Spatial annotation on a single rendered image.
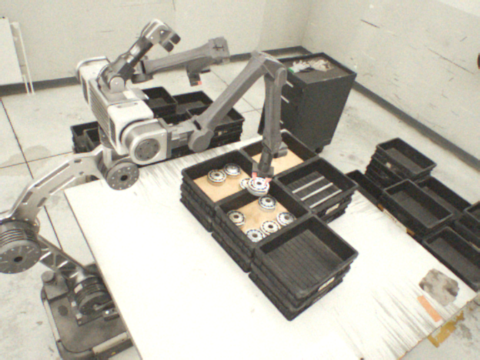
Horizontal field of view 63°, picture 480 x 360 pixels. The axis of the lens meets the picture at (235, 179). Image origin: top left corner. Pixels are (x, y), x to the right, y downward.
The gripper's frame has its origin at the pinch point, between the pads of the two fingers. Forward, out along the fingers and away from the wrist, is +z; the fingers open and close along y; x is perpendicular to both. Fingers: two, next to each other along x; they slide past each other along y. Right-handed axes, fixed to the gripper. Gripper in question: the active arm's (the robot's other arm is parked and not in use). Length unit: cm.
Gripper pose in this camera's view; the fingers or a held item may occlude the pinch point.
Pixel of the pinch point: (258, 183)
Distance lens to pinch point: 187.8
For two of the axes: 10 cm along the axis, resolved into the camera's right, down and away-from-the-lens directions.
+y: -9.8, -2.1, -0.3
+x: -1.0, 6.2, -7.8
